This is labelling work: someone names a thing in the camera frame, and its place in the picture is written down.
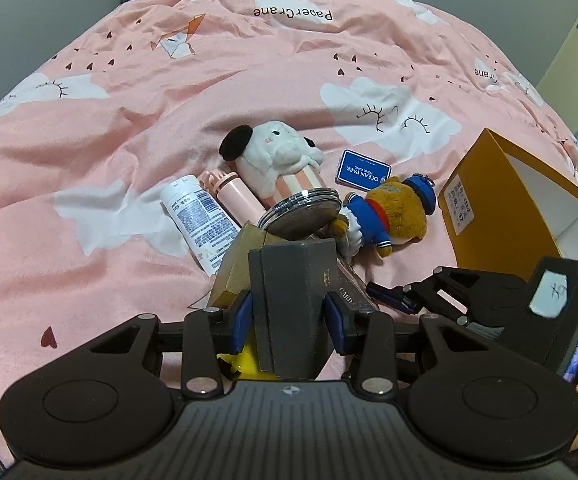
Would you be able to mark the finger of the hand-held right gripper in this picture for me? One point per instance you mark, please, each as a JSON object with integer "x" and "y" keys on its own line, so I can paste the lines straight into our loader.
{"x": 394, "y": 297}

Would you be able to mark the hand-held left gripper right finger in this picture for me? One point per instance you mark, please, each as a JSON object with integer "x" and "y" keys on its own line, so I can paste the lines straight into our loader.
{"x": 333, "y": 322}

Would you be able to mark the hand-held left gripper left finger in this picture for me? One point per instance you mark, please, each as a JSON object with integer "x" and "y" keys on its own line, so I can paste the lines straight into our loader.
{"x": 241, "y": 321}

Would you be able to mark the yellow plastic case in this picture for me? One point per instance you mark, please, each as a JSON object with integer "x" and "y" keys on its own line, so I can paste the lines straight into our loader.
{"x": 250, "y": 360}

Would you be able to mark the dark grey box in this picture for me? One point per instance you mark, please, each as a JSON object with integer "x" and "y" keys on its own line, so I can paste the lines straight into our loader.
{"x": 294, "y": 310}

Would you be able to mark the orange cardboard box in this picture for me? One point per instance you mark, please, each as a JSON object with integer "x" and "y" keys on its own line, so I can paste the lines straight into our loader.
{"x": 494, "y": 220}

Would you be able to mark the white plush dog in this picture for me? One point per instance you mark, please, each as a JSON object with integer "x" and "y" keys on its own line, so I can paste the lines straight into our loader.
{"x": 274, "y": 150}

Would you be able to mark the brown card box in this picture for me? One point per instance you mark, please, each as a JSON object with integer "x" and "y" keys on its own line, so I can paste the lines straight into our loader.
{"x": 349, "y": 280}

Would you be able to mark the brown cardboard box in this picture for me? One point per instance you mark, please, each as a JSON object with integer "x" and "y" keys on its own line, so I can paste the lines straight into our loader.
{"x": 236, "y": 260}

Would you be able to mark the white lotion tube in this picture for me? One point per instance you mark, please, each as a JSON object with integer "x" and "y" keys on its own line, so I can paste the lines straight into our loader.
{"x": 194, "y": 215}

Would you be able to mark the round silver mirror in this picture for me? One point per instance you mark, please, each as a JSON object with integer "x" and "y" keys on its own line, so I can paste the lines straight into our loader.
{"x": 299, "y": 210}

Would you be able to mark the pink bottle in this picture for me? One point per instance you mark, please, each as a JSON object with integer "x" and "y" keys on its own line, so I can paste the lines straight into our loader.
{"x": 239, "y": 195}

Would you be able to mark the blue card box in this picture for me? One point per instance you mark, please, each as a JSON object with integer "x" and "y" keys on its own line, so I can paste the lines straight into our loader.
{"x": 364, "y": 171}

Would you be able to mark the pink printed blanket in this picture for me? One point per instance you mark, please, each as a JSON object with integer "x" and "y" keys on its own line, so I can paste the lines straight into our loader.
{"x": 119, "y": 160}

